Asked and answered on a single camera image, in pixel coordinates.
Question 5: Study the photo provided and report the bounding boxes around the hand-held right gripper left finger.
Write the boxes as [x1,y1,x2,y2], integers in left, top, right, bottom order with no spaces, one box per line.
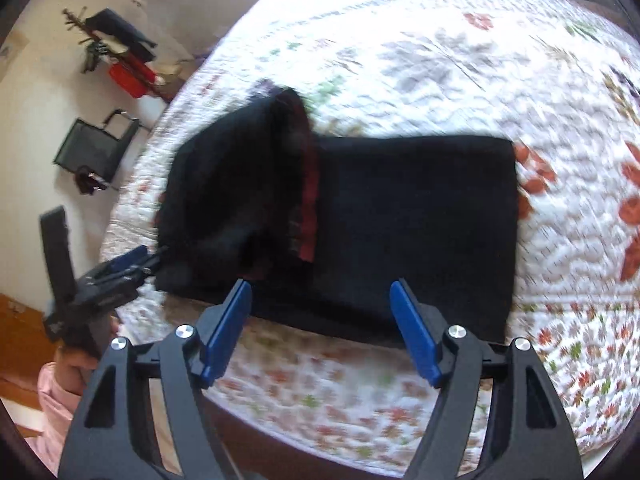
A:
[57,279,253,480]

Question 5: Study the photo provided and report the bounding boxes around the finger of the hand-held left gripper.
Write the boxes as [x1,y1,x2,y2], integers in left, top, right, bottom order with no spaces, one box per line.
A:
[97,245,170,291]

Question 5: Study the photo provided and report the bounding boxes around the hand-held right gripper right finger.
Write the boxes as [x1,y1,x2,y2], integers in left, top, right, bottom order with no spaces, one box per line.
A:
[390,280,586,480]

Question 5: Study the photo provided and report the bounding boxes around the black pants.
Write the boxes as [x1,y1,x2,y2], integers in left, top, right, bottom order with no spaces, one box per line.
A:
[152,87,518,351]

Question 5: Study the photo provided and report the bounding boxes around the person's left forearm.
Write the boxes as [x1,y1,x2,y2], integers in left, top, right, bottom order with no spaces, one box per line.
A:
[37,362,87,462]

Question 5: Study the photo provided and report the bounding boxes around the person's left hand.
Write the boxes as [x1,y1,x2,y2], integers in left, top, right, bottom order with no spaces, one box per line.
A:
[54,312,122,395]

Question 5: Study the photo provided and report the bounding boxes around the black chair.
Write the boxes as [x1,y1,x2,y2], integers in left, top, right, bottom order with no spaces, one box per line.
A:
[52,107,142,194]

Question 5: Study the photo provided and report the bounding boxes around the wooden coat rack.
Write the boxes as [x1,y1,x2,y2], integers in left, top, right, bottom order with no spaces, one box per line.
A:
[62,7,173,102]

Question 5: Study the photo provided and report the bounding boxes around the red bag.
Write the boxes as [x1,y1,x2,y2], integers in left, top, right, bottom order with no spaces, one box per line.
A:
[109,57,157,99]

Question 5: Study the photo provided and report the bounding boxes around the black hanging garment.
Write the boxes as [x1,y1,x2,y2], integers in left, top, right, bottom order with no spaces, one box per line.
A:
[84,8,160,61]

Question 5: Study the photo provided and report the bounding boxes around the floral quilted bedspread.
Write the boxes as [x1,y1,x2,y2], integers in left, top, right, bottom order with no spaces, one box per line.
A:
[100,0,640,461]

